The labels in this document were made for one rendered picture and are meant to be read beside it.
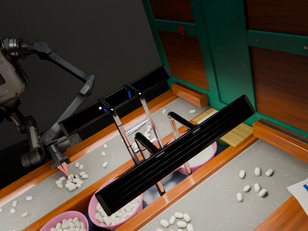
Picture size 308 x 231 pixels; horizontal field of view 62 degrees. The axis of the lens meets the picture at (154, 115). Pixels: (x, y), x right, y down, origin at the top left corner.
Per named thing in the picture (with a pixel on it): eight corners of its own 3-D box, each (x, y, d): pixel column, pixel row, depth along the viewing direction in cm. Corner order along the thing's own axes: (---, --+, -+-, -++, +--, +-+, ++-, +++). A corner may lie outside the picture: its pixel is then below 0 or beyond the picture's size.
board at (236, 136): (192, 122, 148) (191, 120, 147) (211, 108, 152) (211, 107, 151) (234, 148, 121) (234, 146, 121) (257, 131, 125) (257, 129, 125)
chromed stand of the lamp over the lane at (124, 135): (127, 162, 151) (94, 99, 127) (154, 143, 157) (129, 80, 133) (141, 179, 136) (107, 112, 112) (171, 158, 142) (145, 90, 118)
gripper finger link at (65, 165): (71, 173, 142) (63, 159, 144) (59, 180, 140) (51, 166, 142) (73, 174, 148) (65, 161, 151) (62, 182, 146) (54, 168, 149)
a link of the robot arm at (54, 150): (47, 149, 152) (45, 146, 146) (58, 143, 154) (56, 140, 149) (52, 159, 150) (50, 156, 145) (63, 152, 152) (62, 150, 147)
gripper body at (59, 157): (68, 158, 145) (62, 147, 147) (52, 168, 142) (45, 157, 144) (71, 160, 151) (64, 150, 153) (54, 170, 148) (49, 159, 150)
